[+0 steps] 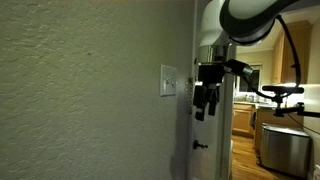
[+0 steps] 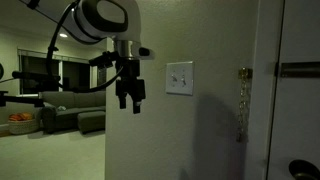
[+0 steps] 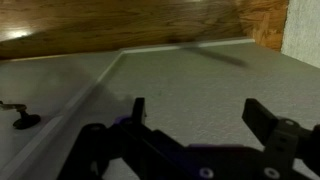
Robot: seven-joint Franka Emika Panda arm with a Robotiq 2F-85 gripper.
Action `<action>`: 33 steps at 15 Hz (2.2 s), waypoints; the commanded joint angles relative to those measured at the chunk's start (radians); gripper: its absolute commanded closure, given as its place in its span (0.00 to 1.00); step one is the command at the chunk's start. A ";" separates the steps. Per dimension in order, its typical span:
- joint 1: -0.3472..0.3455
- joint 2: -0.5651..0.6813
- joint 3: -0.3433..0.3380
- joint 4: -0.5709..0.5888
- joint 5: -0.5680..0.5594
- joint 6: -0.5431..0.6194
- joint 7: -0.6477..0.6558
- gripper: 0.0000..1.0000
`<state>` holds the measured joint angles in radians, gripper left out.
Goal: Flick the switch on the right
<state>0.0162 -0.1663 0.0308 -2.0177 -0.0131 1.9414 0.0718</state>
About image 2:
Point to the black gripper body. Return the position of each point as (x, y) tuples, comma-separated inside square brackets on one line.
[(130, 83)]

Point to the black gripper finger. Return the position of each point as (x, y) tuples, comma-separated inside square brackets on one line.
[(137, 106), (122, 101)]

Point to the white toggle switch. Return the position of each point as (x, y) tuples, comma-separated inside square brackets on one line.
[(183, 80), (174, 79)]

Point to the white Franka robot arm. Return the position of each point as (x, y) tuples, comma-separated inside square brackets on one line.
[(133, 20)]

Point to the grey ottoman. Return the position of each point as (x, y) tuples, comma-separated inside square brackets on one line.
[(91, 120)]

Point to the grey sectional sofa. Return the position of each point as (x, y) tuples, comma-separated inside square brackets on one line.
[(63, 100)]

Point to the small white item on sofa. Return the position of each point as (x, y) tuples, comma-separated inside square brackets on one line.
[(61, 108)]

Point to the recessed ceiling light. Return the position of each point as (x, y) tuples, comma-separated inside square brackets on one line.
[(63, 35)]

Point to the dark living room window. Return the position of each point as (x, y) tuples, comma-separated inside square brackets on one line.
[(36, 70)]

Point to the woven basket with orange items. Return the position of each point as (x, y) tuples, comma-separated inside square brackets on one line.
[(22, 126)]

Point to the white door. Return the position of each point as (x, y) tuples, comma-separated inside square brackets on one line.
[(300, 116)]

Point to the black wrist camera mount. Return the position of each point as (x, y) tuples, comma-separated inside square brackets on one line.
[(105, 60)]

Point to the white double switch plate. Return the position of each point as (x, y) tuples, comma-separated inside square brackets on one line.
[(180, 68)]

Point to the black stereo camera bar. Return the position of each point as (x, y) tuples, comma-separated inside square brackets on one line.
[(36, 76)]

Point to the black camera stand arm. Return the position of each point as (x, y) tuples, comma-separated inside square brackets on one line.
[(20, 99)]

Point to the white door frame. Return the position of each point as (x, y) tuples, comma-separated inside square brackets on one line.
[(263, 100)]

